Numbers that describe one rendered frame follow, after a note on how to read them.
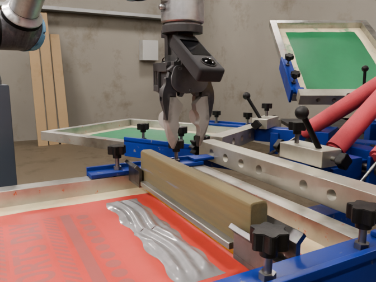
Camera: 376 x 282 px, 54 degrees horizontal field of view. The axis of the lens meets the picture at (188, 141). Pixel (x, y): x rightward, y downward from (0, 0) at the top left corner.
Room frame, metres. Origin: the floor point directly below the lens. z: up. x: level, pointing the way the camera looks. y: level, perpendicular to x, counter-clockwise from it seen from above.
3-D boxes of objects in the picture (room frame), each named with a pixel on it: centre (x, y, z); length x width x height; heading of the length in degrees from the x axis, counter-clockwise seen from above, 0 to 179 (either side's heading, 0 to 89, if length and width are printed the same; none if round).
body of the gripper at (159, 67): (0.67, 0.01, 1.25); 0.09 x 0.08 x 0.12; 28
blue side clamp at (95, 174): (0.91, 0.10, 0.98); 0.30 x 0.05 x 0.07; 118
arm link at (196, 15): (0.67, 0.01, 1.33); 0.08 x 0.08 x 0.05
